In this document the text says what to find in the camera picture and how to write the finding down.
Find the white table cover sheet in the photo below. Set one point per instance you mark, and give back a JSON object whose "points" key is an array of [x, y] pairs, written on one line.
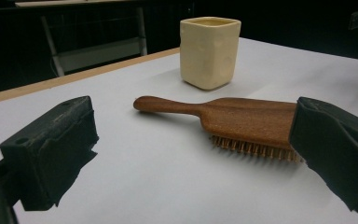
{"points": [[167, 174]]}

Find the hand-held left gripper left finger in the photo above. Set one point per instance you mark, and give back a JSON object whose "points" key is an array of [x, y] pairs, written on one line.
{"points": [[48, 155]]}

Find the wooden hairbrush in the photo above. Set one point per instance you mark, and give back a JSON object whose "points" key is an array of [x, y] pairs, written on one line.
{"points": [[245, 121]]}

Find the cream square cup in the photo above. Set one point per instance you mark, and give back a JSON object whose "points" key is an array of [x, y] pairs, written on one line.
{"points": [[209, 53]]}

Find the white metal table frame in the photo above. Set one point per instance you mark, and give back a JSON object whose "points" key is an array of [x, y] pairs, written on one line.
{"points": [[99, 56]]}

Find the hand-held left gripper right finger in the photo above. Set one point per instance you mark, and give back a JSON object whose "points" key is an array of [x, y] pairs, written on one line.
{"points": [[335, 149]]}

